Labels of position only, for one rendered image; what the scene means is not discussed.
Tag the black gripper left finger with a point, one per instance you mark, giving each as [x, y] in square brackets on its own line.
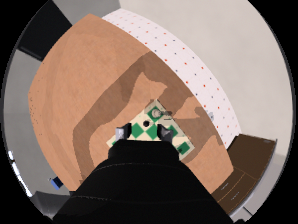
[124, 132]

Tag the grey chess piece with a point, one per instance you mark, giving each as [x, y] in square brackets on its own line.
[156, 114]

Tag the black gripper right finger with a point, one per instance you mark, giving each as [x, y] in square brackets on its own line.
[164, 134]

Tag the green and cream chessboard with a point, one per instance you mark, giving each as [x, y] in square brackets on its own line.
[139, 132]

